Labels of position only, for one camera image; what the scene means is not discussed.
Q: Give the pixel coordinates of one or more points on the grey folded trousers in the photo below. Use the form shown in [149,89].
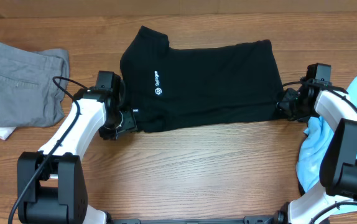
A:
[31,86]

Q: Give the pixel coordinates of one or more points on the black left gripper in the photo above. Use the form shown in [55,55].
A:
[130,123]

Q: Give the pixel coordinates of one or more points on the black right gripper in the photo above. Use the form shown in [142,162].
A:
[283,105]

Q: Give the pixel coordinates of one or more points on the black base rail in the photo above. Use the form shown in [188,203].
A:
[245,220]

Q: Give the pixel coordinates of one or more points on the black polo shirt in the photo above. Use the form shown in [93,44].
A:
[181,88]

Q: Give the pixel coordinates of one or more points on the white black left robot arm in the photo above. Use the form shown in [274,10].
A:
[50,182]

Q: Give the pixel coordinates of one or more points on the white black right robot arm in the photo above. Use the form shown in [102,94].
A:
[337,185]

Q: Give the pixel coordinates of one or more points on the light blue printed t-shirt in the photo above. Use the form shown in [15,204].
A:
[314,147]

